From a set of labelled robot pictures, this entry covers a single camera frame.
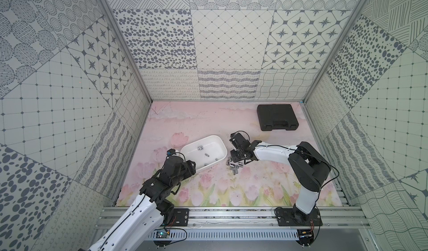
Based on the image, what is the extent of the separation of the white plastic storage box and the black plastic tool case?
31 cm

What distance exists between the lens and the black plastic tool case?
1.03 meters

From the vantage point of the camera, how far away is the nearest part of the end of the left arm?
55cm

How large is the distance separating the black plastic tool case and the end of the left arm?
24.5 inches

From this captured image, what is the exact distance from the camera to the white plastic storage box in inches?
36.8

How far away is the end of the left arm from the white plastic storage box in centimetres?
24
